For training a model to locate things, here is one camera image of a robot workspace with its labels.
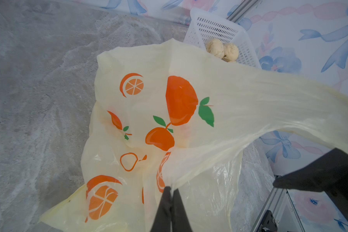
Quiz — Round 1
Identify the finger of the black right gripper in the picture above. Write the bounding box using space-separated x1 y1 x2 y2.
273 148 348 192

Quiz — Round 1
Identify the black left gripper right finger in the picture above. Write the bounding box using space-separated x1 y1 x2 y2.
171 189 193 232

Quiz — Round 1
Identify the right aluminium corner post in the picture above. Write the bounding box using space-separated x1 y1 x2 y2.
227 0 262 23

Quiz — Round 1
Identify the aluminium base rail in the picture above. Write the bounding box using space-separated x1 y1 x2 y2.
251 187 305 232

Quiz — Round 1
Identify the pale yellow pear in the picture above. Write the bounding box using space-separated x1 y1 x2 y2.
206 39 224 59

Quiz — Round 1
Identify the yellow plastic bag orange print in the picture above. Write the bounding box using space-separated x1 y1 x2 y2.
40 39 348 232

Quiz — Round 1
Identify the white perforated plastic basket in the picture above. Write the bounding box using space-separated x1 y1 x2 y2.
184 8 261 68

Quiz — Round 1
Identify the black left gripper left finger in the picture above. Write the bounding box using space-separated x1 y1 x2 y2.
150 187 173 232

